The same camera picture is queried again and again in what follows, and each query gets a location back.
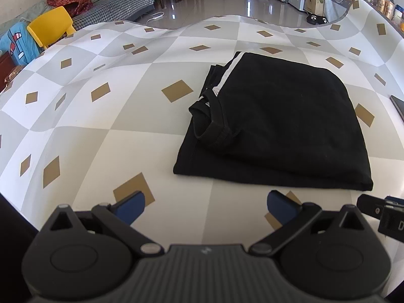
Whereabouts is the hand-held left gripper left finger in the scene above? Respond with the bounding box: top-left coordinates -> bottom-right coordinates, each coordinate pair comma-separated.
47,190 -> 165,256

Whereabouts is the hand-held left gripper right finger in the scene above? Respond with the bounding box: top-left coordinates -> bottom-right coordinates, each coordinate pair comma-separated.
249,190 -> 367,256

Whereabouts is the black t-shirt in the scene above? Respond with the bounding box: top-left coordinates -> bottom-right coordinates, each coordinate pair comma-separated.
173,51 -> 374,192

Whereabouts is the checkered tablecloth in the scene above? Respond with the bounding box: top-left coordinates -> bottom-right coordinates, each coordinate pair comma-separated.
0,0 -> 404,303

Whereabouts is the smartphone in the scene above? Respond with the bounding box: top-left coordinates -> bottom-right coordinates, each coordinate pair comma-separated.
389,95 -> 404,118

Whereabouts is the wooden cabinet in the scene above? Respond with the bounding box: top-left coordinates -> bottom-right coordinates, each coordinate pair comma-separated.
0,54 -> 25,94

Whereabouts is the row of jars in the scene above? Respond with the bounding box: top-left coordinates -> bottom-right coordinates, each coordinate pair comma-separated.
377,0 -> 404,33

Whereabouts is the yellow plastic chair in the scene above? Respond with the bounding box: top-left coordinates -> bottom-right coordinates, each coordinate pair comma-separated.
27,6 -> 77,50

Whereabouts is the blue printed cloth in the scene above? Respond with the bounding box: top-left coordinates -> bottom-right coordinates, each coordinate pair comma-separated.
0,22 -> 40,64

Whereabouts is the houndstooth sofa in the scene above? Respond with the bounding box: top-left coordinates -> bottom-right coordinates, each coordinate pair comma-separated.
72,0 -> 156,31

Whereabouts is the cardboard box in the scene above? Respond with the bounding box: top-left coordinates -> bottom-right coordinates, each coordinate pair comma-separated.
304,0 -> 326,16

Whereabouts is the grey-green blanket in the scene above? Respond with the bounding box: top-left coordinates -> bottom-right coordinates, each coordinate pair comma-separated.
0,0 -> 58,36

